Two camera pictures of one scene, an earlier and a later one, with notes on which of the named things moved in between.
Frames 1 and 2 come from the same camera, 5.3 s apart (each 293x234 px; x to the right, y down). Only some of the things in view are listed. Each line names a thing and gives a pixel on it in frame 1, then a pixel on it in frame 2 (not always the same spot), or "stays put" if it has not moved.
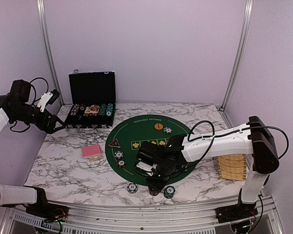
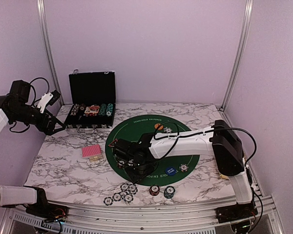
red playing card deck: x=93 y=152 stays put
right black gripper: x=156 y=185 → x=134 y=177
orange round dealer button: x=158 y=126 stays put
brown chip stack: x=154 y=193 stays put
